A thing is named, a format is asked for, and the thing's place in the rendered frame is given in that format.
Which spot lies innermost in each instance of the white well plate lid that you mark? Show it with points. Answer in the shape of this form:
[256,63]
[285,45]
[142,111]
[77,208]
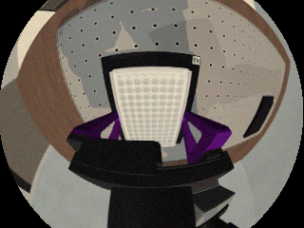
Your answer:
[151,102]

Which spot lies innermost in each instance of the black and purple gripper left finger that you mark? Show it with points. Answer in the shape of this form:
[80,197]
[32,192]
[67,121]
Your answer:
[95,127]

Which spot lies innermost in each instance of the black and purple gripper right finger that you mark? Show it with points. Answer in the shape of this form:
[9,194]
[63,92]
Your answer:
[213,135]

